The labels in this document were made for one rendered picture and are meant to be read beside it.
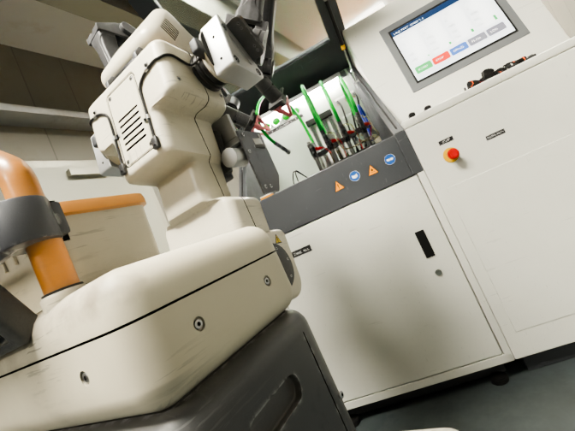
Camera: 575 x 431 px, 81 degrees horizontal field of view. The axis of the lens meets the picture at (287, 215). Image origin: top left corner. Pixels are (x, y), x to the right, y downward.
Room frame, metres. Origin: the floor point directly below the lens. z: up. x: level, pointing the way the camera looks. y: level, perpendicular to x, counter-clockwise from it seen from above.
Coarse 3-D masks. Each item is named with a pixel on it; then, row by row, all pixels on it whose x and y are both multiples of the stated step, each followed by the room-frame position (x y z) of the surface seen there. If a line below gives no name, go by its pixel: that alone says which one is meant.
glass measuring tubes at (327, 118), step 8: (328, 112) 1.73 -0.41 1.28; (312, 120) 1.75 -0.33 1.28; (328, 120) 1.76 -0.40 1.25; (312, 128) 1.76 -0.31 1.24; (328, 128) 1.75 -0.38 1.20; (336, 128) 1.74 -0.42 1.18; (312, 136) 1.79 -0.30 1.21; (320, 136) 1.78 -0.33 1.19; (336, 136) 1.75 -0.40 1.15; (320, 144) 1.76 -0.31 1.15; (344, 144) 1.76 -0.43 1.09; (336, 152) 1.76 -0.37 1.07; (344, 152) 1.75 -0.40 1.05; (328, 160) 1.76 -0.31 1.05
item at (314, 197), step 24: (384, 144) 1.21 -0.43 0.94; (336, 168) 1.26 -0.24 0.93; (360, 168) 1.24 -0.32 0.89; (384, 168) 1.22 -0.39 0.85; (408, 168) 1.21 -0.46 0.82; (288, 192) 1.31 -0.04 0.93; (312, 192) 1.29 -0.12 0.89; (336, 192) 1.27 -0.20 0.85; (360, 192) 1.25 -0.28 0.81; (288, 216) 1.32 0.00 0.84; (312, 216) 1.30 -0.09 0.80
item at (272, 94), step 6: (270, 90) 1.23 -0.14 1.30; (276, 90) 1.25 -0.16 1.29; (282, 90) 1.28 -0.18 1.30; (264, 96) 1.25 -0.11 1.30; (270, 96) 1.24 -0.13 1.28; (276, 96) 1.25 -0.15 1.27; (282, 96) 1.26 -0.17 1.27; (270, 102) 1.27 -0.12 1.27; (276, 102) 1.25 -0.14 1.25; (282, 102) 1.24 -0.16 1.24; (270, 108) 1.26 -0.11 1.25
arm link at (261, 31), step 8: (248, 0) 0.76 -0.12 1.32; (256, 0) 0.77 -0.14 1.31; (240, 8) 0.76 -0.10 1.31; (248, 8) 0.76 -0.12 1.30; (256, 8) 0.76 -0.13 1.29; (232, 16) 0.77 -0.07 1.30; (248, 16) 0.76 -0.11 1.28; (256, 16) 0.76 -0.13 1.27; (248, 24) 0.80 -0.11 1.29; (256, 24) 0.77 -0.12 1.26; (264, 24) 0.77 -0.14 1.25; (256, 32) 0.75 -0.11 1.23; (264, 32) 0.76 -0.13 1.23; (264, 40) 0.78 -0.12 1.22; (264, 48) 0.81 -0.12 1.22; (256, 64) 0.80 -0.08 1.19
